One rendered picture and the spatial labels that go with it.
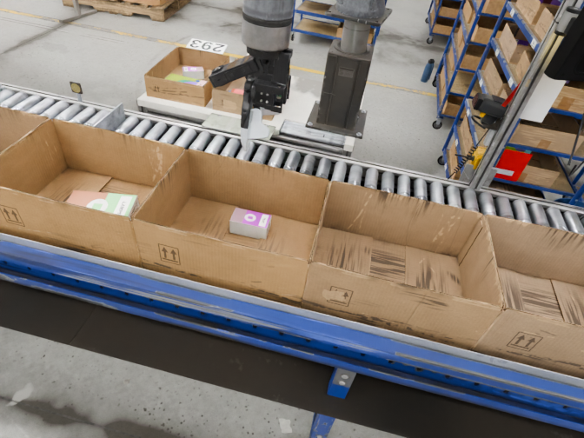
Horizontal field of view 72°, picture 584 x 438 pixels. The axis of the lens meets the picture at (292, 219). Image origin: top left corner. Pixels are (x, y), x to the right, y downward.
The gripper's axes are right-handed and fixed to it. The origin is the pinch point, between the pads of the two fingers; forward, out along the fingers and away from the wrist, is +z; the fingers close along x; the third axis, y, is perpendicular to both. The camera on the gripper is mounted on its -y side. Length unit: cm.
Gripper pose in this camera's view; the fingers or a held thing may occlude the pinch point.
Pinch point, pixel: (249, 135)
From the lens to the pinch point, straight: 91.9
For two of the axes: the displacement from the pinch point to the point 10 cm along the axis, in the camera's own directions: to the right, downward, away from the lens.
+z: -1.1, 7.3, 6.7
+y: 9.7, 2.2, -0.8
